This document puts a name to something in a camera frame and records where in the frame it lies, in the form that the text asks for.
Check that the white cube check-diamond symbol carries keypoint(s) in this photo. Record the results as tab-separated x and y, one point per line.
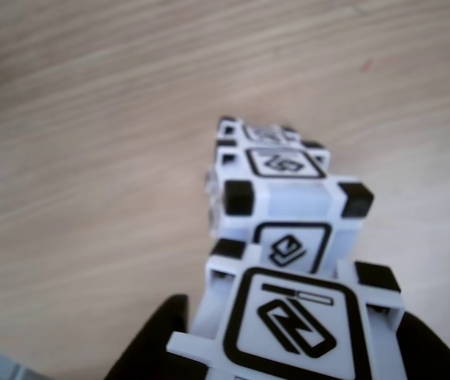
296	198

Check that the white cube crossed-lines symbol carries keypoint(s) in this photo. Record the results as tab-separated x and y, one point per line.
264	132

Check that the white cube zigzag symbol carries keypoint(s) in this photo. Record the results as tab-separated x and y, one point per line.
288	316

